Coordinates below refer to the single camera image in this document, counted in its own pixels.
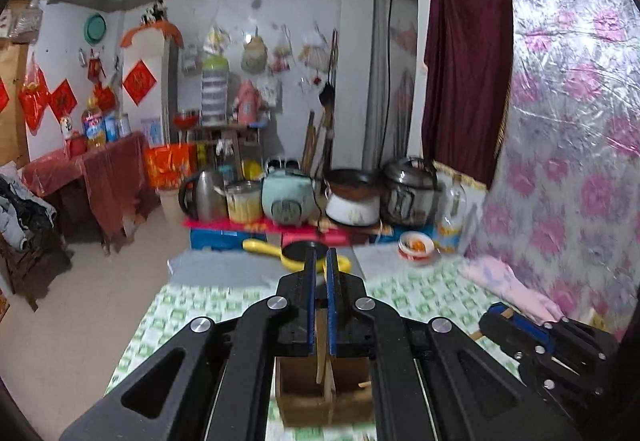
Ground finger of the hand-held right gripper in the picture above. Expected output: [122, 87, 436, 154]
[479, 313, 556, 389]
[492, 303, 568, 354]

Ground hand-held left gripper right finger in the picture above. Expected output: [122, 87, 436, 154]
[326, 247, 583, 441]

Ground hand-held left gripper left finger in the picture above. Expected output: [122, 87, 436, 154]
[60, 246, 321, 441]

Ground wooden utensil holder box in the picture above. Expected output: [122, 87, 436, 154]
[274, 355, 374, 428]

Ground pink cloth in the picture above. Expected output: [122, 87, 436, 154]
[459, 254, 567, 325]

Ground white electric cooker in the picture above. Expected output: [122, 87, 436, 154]
[325, 188, 382, 227]

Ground grey board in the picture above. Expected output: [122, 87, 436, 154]
[167, 245, 401, 290]

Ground red and white bowl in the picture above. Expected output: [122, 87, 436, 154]
[398, 230, 435, 262]

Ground mint green rice cooker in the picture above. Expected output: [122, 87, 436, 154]
[261, 168, 316, 227]

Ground blue box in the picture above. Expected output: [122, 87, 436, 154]
[190, 227, 282, 252]

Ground green checked tablecloth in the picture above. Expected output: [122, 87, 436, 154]
[102, 255, 532, 441]

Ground red low shelf board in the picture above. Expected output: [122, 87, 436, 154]
[182, 215, 397, 248]

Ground yellow pot with lid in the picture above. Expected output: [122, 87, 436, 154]
[225, 180, 264, 224]

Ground dark wok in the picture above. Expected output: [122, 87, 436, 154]
[324, 168, 381, 202]

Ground steel pressure cooker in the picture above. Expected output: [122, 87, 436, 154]
[381, 157, 444, 227]

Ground clear glass jar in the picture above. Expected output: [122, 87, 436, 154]
[435, 174, 469, 255]

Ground steel electric kettle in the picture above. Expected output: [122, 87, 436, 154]
[178, 168, 229, 223]

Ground leaning wooden sticks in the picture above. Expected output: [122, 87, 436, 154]
[300, 111, 332, 173]

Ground white plastic bucket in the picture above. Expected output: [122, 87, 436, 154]
[157, 186, 189, 225]

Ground wooden side table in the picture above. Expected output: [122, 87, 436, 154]
[180, 121, 266, 173]

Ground orange red gift bag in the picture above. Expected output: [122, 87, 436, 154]
[145, 144, 199, 190]

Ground pink thermos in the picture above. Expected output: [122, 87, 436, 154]
[234, 80, 261, 126]

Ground black hanging ladle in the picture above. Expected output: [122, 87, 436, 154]
[320, 31, 339, 107]

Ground pink floral plastic sheet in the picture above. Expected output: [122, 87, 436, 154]
[464, 0, 640, 338]

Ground stacked food container green lid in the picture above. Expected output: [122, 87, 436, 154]
[200, 54, 230, 126]

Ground table with red cloth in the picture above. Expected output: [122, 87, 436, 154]
[22, 131, 162, 253]

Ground white refrigerator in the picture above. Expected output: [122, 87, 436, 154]
[122, 21, 181, 148]

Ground hanging white plastic bag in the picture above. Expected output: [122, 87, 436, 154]
[298, 33, 331, 67]

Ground hanging clear plastic bag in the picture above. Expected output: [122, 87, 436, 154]
[272, 28, 294, 75]

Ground hanging beige bag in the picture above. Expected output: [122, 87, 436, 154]
[240, 34, 266, 73]

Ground maroon curtain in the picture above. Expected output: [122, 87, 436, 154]
[421, 0, 514, 192]

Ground hanging plastic bag yellow contents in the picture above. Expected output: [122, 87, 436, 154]
[205, 24, 229, 57]

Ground cooking oil bottle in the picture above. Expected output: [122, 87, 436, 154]
[82, 96, 108, 152]

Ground dark wooden chair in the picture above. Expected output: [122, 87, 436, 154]
[0, 221, 72, 313]

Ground grey jacket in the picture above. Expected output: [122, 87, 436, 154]
[0, 161, 59, 252]

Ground red hanging ornament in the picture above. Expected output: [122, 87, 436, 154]
[87, 48, 119, 113]

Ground orange cloth cover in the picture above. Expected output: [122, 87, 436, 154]
[121, 20, 185, 50]

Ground panda plush toy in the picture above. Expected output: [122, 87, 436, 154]
[140, 0, 169, 26]

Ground red plastic bag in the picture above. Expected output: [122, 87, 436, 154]
[19, 55, 51, 132]

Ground green round plate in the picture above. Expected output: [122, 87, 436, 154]
[85, 12, 108, 46]

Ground wooden wardrobe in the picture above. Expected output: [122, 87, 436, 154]
[0, 0, 32, 168]

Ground packages on wardrobe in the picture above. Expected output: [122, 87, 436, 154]
[0, 0, 42, 45]

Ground yellow handled frying pan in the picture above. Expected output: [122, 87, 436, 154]
[242, 238, 352, 273]

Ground black wall cable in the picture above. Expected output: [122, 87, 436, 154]
[381, 0, 396, 158]

